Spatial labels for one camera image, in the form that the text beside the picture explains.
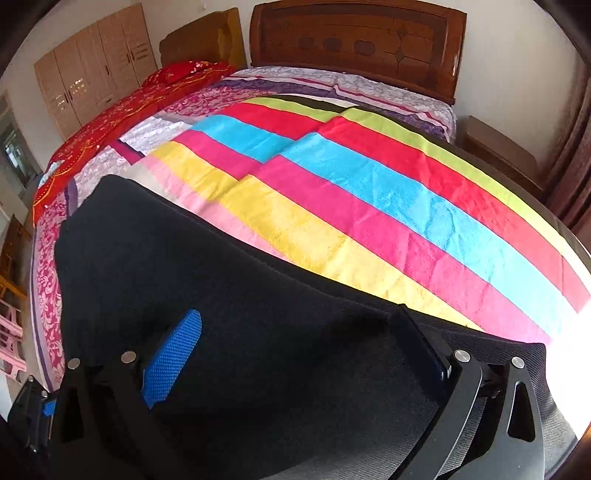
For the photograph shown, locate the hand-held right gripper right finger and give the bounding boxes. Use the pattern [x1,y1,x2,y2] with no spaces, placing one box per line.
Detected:
[390,304,546,480]

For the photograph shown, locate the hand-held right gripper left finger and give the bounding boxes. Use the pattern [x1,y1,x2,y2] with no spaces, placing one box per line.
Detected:
[48,308,204,480]

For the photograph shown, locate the black pants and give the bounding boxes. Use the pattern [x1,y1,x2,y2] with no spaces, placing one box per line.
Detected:
[53,174,581,480]

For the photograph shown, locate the pink plastic stool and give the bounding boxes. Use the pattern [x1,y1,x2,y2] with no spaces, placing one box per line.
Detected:
[0,300,27,383]

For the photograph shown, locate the rainbow striped blanket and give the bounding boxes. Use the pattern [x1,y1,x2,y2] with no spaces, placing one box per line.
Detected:
[139,95,591,346]

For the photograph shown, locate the wooden nightstand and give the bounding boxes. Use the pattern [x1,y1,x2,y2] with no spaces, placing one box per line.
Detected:
[462,115,546,200]

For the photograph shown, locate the pink floral curtain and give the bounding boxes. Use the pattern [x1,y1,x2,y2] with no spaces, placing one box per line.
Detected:
[540,60,591,252]

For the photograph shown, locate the red embroidered quilt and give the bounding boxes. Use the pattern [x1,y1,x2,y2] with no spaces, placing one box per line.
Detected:
[32,76,218,224]

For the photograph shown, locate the red embroidered pillow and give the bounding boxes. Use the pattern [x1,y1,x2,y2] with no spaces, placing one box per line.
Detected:
[142,60,237,87]

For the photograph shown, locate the light wooden wardrobe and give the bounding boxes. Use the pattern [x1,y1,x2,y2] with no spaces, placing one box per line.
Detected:
[34,2,158,140]

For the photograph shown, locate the pink purple floral bed sheet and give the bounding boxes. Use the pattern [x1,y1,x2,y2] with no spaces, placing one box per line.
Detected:
[28,66,458,393]

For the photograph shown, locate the dark carved wooden headboard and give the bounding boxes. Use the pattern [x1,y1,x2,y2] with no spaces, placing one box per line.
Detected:
[249,0,468,106]

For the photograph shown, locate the light brown wooden headboard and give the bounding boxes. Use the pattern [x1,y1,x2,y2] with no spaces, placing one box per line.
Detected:
[159,7,247,71]

